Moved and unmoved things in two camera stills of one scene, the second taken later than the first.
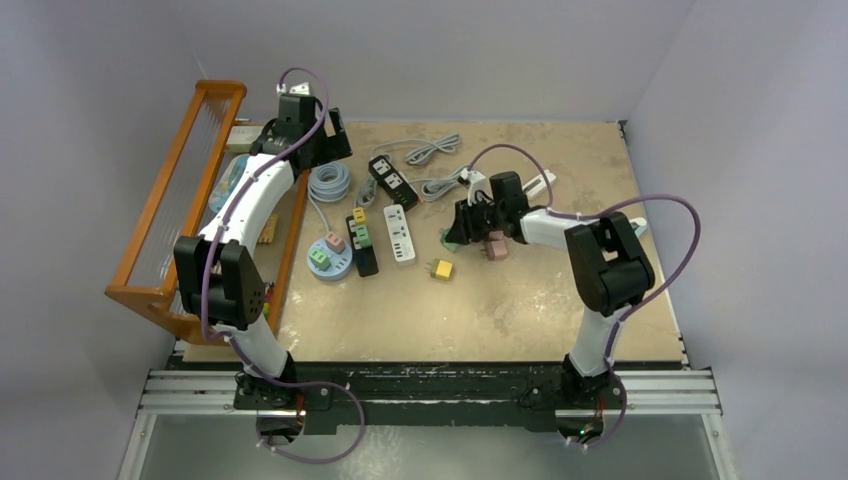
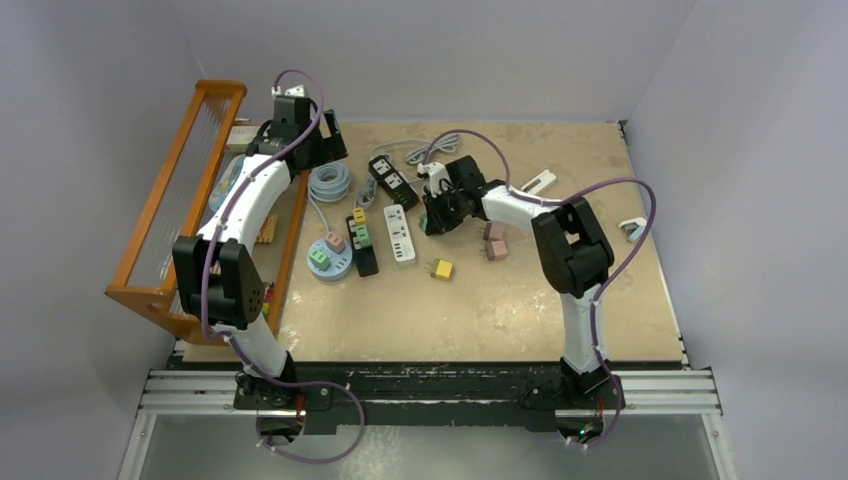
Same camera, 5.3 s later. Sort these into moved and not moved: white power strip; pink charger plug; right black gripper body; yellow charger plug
Moved: right black gripper body
Not moved: yellow charger plug; pink charger plug; white power strip
